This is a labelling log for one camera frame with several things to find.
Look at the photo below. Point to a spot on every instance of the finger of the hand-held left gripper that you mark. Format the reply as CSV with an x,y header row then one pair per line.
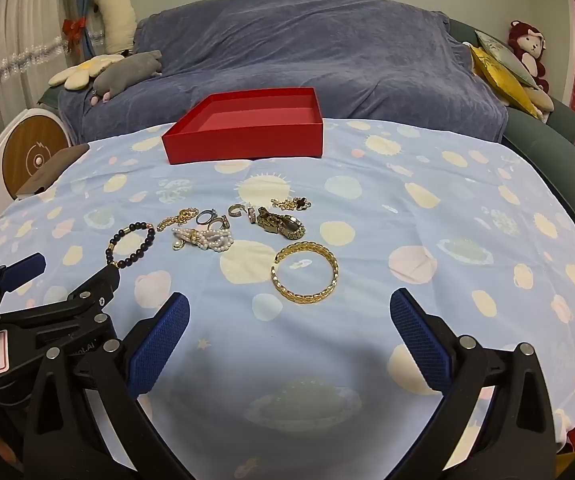
x,y
22,271
98,291

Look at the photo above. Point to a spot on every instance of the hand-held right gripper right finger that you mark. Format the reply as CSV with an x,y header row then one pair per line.
x,y
420,340

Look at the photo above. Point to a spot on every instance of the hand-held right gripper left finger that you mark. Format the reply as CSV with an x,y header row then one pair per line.
x,y
160,345

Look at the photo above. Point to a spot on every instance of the gold wristwatch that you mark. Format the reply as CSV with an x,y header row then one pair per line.
x,y
287,225

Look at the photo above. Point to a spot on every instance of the red cardboard box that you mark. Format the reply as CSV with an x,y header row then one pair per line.
x,y
242,145

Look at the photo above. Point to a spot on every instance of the light blue planet-print cloth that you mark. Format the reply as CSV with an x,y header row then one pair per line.
x,y
367,260

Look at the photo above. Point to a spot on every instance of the white round wooden-faced appliance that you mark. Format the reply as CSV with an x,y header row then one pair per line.
x,y
32,150

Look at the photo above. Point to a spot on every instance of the flower-shaped pillow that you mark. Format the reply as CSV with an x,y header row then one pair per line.
x,y
79,72

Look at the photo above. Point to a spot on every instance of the green sofa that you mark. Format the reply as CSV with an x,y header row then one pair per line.
x,y
532,145

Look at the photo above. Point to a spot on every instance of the grey plush animal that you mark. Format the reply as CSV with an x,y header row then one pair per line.
x,y
127,67

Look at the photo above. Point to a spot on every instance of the red ribbon bow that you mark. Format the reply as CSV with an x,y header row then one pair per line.
x,y
73,27

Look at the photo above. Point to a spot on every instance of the white curtain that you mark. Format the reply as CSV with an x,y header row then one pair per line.
x,y
22,20

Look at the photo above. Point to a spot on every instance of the cream plush toy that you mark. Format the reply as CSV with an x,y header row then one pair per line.
x,y
542,102

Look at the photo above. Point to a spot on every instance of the cream plush animal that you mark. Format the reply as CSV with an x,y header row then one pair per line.
x,y
117,15

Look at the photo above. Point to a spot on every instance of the gold satin pillow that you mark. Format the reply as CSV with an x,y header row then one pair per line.
x,y
502,77

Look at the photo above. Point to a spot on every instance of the grey-green pillow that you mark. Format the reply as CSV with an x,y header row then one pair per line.
x,y
505,52

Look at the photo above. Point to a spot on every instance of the blue sofa blanket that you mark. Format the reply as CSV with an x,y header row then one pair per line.
x,y
292,45

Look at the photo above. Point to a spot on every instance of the red monkey plush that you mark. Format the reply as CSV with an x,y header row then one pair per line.
x,y
530,42

